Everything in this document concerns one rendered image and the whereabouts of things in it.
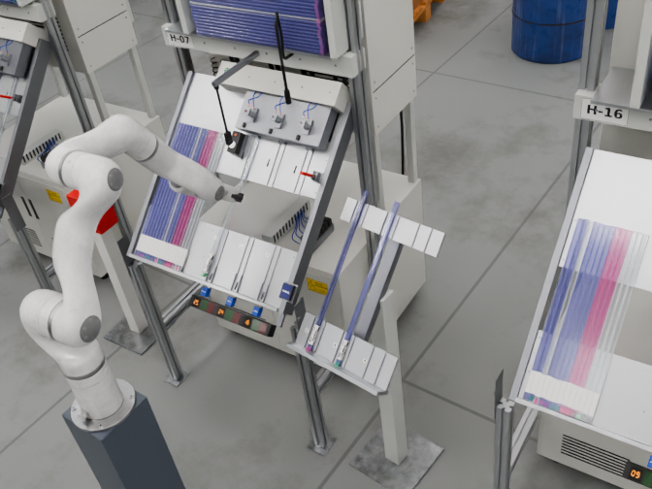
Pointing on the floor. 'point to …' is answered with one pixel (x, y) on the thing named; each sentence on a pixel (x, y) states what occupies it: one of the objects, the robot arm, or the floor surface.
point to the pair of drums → (552, 29)
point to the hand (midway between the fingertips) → (236, 196)
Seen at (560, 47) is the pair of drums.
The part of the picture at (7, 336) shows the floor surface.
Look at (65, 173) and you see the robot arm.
